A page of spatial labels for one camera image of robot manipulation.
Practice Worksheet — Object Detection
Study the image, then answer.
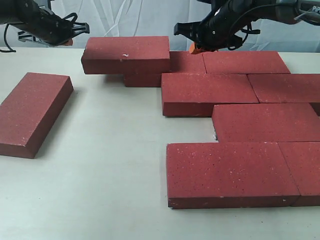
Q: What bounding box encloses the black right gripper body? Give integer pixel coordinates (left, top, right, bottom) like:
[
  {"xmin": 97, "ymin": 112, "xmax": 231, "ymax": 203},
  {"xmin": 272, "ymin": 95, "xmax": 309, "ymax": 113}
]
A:
[{"xmin": 173, "ymin": 0, "xmax": 250, "ymax": 52}]

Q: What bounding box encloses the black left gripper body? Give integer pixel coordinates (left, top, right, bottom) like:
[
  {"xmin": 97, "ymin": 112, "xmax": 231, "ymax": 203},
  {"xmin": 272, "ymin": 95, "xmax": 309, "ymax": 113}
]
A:
[{"xmin": 17, "ymin": 0, "xmax": 90, "ymax": 47}]

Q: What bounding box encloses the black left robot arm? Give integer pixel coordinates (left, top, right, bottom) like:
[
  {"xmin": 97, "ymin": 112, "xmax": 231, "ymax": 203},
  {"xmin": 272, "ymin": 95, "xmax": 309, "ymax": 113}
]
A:
[{"xmin": 0, "ymin": 0, "xmax": 90, "ymax": 47}]

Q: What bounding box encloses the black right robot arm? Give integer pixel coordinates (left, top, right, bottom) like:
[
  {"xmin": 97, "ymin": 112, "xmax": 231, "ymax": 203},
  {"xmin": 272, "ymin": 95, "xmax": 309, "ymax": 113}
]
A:
[{"xmin": 173, "ymin": 0, "xmax": 320, "ymax": 54}]

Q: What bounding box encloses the right second row brick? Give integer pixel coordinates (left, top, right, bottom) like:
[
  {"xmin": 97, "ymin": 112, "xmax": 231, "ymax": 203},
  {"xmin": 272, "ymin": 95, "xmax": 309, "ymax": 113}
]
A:
[{"xmin": 247, "ymin": 73, "xmax": 320, "ymax": 104}]

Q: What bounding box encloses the middle row red brick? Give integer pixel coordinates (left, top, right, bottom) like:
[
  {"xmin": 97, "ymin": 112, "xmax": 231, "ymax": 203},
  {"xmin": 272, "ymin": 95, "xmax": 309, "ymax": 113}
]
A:
[{"xmin": 212, "ymin": 103, "xmax": 320, "ymax": 142}]

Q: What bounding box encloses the white backdrop curtain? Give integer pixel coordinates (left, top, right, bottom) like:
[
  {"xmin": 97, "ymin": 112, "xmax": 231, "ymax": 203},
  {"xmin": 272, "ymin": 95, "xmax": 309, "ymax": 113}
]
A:
[{"xmin": 0, "ymin": 0, "xmax": 320, "ymax": 53}]

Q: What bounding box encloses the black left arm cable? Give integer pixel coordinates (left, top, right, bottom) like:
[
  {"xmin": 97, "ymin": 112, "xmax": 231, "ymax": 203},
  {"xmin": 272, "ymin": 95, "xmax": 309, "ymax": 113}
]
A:
[{"xmin": 0, "ymin": 12, "xmax": 78, "ymax": 53}]

